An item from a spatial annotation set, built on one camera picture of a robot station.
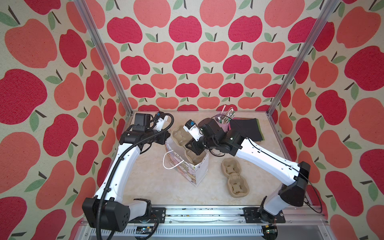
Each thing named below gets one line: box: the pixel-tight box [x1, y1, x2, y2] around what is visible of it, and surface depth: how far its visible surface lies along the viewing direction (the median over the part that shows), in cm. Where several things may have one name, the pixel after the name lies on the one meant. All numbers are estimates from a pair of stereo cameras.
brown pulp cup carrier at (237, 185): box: [221, 157, 250, 198], surface depth 82 cm
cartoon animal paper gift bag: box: [163, 138, 209, 187], surface depth 69 cm
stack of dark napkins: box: [229, 118, 265, 142], surface depth 110 cm
